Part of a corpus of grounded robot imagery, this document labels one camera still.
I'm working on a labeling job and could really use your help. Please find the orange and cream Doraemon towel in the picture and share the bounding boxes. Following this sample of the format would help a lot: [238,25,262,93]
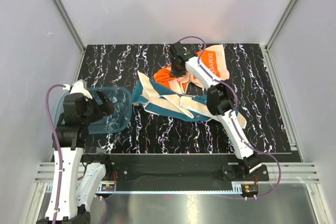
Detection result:
[153,45,229,94]

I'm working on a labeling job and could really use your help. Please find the teal and cream Doraemon towel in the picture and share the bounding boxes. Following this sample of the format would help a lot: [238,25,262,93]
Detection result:
[132,70,247,130]

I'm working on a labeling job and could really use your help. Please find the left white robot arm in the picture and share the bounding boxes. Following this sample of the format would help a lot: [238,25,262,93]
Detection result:
[37,80,114,223]

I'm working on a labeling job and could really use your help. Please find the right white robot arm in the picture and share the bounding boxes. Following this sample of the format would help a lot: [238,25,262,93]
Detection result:
[170,42,261,176]

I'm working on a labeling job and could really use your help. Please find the translucent blue plastic tray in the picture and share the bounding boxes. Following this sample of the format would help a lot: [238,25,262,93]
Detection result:
[54,87,133,135]

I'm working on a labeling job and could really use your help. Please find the left small circuit board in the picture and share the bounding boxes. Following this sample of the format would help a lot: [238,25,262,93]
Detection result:
[101,184,116,191]

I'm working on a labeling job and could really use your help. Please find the small circuit board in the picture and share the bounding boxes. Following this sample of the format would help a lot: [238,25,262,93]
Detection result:
[101,184,116,191]
[243,185,259,194]

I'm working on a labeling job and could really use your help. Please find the right small circuit board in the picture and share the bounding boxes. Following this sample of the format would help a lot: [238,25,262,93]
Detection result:
[243,185,259,194]

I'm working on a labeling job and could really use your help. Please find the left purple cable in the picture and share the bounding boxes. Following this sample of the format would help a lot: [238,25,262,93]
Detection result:
[45,83,111,224]

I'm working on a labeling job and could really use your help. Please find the purple cable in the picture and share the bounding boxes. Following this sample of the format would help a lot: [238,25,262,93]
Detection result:
[45,83,111,224]
[174,36,281,200]

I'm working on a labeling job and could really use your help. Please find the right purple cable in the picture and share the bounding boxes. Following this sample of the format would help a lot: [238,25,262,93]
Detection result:
[174,36,281,200]

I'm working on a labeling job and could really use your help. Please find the slotted white cable duct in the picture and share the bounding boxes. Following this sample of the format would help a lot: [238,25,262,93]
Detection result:
[96,182,242,194]

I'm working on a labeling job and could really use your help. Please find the aluminium frame rail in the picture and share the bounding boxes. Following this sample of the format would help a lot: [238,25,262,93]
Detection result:
[34,162,320,184]

